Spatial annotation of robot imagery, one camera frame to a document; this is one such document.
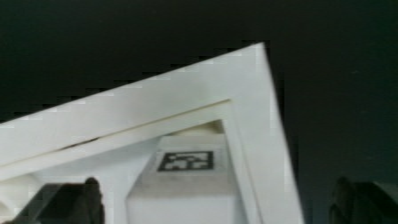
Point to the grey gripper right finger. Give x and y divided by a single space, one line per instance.
365 203

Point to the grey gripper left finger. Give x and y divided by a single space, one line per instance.
65 204

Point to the white leg with tag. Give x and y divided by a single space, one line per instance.
186 191

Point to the white U-shaped obstacle fence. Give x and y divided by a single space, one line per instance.
227 79

